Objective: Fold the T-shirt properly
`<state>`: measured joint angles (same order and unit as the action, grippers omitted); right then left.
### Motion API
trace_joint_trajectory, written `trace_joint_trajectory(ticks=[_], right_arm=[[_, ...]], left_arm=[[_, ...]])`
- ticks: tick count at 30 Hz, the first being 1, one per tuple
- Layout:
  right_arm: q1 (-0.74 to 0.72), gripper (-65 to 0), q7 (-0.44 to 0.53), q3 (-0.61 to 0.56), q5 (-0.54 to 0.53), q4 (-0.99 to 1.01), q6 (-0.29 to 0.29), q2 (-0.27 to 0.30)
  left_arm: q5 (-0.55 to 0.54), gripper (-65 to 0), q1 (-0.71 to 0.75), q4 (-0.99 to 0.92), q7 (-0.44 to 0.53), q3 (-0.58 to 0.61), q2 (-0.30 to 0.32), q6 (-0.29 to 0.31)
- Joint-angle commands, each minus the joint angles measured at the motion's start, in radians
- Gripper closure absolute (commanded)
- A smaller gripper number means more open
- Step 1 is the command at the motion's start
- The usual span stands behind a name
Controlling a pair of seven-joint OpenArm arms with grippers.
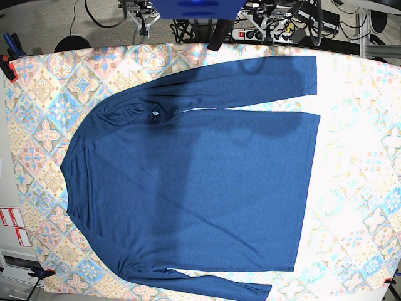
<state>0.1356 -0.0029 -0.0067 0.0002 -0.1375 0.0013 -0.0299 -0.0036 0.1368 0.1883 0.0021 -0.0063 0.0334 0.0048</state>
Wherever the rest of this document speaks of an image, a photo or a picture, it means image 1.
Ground patterned tile tablecloth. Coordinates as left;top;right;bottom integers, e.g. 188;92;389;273
1;44;400;300

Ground blue long-sleeve T-shirt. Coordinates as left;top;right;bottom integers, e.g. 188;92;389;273
60;56;320;300

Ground blue box overhead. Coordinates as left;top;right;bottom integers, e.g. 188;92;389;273
152;0;246;20

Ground black strap on table edge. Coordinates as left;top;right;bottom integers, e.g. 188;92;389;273
207;18;232;52

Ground white power strip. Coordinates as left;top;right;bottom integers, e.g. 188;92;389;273
231;29;293;45

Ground red-black clamp top left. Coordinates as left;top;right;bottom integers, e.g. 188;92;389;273
1;55;18;83

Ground black round stand base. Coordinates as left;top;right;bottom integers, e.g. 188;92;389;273
54;35;91;53

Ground black clamp bottom right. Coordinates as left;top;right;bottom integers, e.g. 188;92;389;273
385;278;397;285

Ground red-white labels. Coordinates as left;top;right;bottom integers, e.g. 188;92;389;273
1;207;32;247

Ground black clamp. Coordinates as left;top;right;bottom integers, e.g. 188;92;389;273
28;268;55;280
385;278;397;285

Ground blue clamp top left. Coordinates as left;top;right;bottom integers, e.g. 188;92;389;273
3;33;27;60

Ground black clamp bottom left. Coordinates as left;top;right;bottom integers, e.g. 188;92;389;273
28;268;55;280

